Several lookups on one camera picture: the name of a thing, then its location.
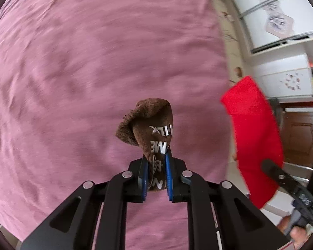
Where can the brown sock white letters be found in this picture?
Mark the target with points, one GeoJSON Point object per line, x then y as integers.
{"type": "Point", "coordinates": [151, 125]}

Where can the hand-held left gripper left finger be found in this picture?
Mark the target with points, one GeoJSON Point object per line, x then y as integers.
{"type": "Point", "coordinates": [144, 179]}

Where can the pink bed sheet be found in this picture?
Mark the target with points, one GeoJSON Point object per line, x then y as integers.
{"type": "Point", "coordinates": [67, 83]}

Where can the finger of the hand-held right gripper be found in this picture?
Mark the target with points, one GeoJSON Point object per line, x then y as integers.
{"type": "Point", "coordinates": [279, 175]}

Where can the white wardrobe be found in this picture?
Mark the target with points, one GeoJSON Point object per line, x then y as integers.
{"type": "Point", "coordinates": [276, 65]}

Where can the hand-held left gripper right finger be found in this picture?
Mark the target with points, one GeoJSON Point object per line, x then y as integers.
{"type": "Point", "coordinates": [169, 179]}

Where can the red sock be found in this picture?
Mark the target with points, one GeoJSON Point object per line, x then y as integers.
{"type": "Point", "coordinates": [253, 125]}

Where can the brown wooden door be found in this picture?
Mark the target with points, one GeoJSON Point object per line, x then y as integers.
{"type": "Point", "coordinates": [300, 135]}

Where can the person's right hand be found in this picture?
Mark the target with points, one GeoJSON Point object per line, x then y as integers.
{"type": "Point", "coordinates": [298, 238]}

